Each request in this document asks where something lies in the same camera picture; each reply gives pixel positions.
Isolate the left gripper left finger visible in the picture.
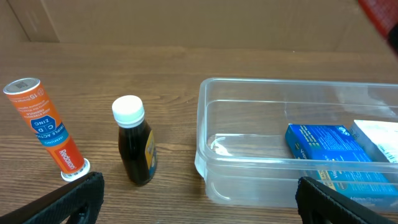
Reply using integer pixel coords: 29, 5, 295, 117
1, 172, 104, 224

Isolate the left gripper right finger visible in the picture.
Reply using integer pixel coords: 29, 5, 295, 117
295, 177, 394, 224

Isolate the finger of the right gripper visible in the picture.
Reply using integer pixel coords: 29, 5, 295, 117
387, 27, 398, 55

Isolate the red medicine box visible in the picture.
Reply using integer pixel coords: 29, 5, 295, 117
358, 0, 397, 39

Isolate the blue medicine box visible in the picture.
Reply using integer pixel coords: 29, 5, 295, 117
285, 124, 397, 210

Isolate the white medicine box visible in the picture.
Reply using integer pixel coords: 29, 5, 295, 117
349, 119, 397, 163

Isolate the clear plastic container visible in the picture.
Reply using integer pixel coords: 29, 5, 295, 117
195, 78, 397, 212

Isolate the dark syrup bottle white cap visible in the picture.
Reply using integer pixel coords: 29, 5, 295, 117
112, 95, 157, 185

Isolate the cardboard box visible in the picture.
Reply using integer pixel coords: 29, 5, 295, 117
1, 0, 391, 54

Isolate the orange vitamin tube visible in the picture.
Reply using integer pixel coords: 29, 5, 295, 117
3, 78, 90, 182

